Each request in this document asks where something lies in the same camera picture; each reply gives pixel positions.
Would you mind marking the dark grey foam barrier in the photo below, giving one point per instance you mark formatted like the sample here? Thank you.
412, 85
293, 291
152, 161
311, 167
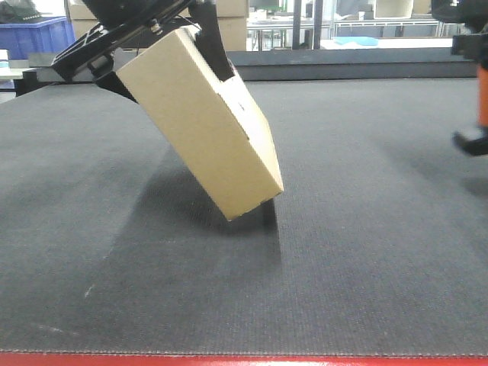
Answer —
287, 65

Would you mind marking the black bag in crate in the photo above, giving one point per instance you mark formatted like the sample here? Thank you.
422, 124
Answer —
16, 12

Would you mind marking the large brown cardboard box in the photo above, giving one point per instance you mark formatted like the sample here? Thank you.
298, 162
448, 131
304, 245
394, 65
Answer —
232, 18

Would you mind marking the blue flat tray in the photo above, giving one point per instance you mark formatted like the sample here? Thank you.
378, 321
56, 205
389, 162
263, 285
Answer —
360, 41

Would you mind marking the blue plastic crate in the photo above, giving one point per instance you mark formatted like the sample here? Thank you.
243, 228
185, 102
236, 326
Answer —
46, 35

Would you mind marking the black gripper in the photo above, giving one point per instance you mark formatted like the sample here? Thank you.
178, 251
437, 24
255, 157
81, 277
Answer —
118, 21

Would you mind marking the orange black barcode scanner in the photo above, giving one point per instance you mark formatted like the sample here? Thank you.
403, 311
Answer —
473, 47

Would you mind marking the small brown cardboard package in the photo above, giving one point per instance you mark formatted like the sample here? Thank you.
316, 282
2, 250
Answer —
215, 126

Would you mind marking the white paper cup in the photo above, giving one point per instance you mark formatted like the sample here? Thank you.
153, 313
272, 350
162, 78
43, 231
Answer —
4, 59

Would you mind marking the white rectangular bin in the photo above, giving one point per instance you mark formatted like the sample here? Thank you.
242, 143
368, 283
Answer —
392, 9

